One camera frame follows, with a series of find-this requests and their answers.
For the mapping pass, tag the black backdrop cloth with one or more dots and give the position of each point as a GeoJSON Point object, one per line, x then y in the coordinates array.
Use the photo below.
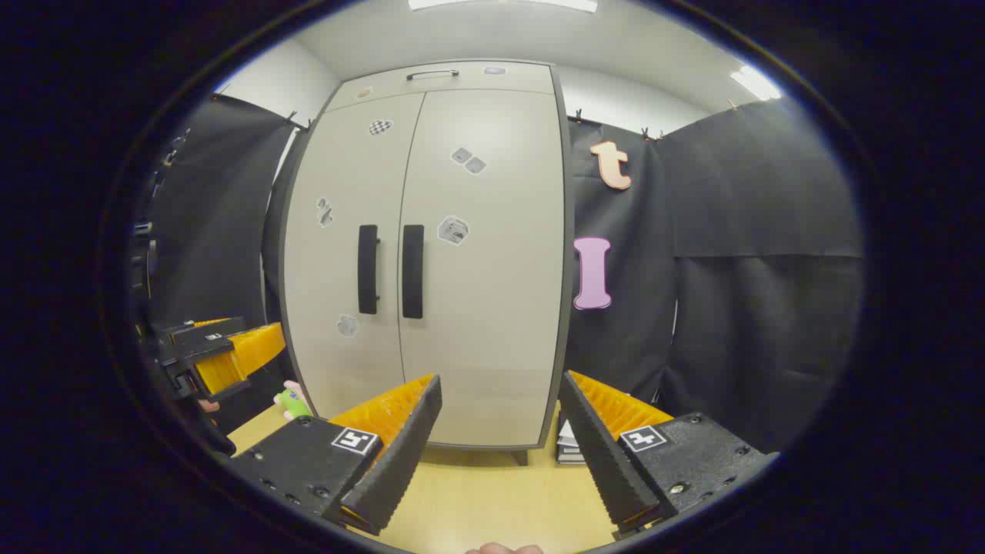
{"type": "Point", "coordinates": [754, 308]}
{"type": "Point", "coordinates": [208, 215]}

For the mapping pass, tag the long ceiling light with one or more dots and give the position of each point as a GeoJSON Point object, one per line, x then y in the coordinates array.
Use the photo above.
{"type": "Point", "coordinates": [500, 4]}
{"type": "Point", "coordinates": [756, 83]}

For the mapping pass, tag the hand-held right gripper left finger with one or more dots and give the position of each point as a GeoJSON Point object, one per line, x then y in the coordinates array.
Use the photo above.
{"type": "Point", "coordinates": [400, 450]}

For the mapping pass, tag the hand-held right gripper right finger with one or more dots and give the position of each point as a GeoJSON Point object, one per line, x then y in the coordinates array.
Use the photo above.
{"type": "Point", "coordinates": [604, 454]}

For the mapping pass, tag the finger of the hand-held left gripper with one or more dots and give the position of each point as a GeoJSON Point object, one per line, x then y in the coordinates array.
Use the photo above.
{"type": "Point", "coordinates": [238, 358]}
{"type": "Point", "coordinates": [208, 322]}

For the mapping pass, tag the green and pink plush toy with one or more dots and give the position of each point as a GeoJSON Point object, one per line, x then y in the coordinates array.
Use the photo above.
{"type": "Point", "coordinates": [291, 402]}

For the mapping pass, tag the grey cabinet door checkered sticker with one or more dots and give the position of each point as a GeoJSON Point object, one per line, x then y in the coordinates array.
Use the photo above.
{"type": "Point", "coordinates": [338, 261]}

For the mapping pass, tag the grey cabinet top drawer front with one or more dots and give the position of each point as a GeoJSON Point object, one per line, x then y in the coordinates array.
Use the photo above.
{"type": "Point", "coordinates": [477, 83]}

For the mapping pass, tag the grey cabinet door cube sticker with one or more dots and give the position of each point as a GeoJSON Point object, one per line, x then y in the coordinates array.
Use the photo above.
{"type": "Point", "coordinates": [500, 308]}

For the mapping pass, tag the stack of white booklets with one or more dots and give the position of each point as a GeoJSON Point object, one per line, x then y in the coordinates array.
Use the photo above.
{"type": "Point", "coordinates": [569, 446]}

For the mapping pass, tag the grey double-door shoe cabinet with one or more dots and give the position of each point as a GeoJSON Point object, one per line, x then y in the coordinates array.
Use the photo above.
{"type": "Point", "coordinates": [565, 231]}

